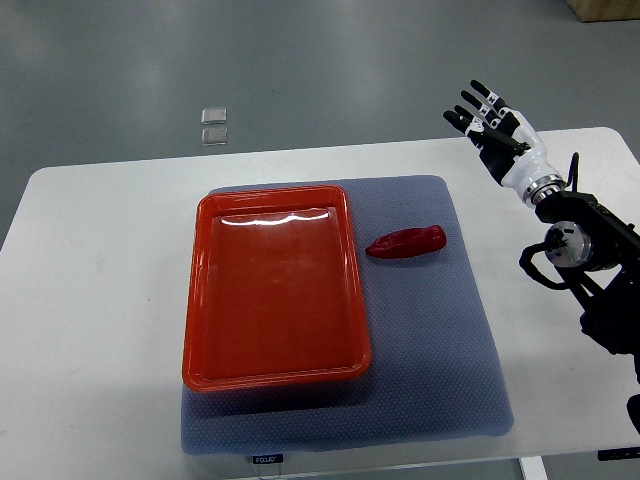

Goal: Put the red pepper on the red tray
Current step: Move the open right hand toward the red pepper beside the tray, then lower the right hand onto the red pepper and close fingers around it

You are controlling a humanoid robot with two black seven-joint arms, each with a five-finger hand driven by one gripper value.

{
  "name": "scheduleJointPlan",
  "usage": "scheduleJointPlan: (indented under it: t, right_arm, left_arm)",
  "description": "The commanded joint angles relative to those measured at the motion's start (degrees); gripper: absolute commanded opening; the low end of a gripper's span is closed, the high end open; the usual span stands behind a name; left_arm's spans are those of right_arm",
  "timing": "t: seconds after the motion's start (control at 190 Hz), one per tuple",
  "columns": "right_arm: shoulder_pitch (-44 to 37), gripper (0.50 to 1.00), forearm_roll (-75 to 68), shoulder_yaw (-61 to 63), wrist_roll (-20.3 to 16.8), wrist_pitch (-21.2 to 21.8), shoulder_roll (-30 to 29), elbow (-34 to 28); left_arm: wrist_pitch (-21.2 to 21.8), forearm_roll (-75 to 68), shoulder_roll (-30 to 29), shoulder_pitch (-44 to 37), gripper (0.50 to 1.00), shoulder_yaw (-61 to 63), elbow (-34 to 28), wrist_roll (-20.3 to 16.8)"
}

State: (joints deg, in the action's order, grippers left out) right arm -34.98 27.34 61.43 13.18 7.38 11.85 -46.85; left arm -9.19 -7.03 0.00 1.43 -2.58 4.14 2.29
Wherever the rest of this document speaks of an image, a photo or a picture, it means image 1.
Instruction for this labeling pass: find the blue-grey mesh mat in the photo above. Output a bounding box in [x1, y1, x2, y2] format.
[181, 175, 513, 455]

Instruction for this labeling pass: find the red pepper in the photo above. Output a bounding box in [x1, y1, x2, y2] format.
[365, 225, 447, 259]

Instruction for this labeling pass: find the black table control panel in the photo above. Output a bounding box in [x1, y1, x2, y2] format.
[597, 447, 640, 462]

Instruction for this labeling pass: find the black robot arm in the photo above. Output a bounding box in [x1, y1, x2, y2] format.
[519, 153, 639, 368]

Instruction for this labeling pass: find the cardboard box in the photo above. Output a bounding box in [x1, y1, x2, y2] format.
[566, 0, 640, 23]

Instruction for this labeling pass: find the upper metal floor plate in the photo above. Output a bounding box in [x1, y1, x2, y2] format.
[201, 106, 227, 125]

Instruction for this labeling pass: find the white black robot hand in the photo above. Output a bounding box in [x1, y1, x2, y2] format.
[443, 80, 566, 208]

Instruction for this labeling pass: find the white table leg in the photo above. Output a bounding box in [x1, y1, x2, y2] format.
[518, 456, 549, 480]

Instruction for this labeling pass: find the red plastic tray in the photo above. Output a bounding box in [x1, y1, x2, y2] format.
[182, 185, 372, 393]

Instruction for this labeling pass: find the black mat label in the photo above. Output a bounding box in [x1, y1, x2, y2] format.
[251, 453, 284, 465]

